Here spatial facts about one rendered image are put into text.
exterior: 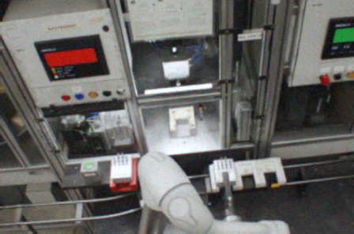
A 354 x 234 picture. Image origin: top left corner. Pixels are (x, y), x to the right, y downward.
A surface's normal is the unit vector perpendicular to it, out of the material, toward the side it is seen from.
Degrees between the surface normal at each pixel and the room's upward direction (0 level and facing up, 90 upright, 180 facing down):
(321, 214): 0
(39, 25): 90
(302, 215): 0
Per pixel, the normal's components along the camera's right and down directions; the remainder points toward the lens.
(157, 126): -0.09, -0.67
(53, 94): 0.06, 0.74
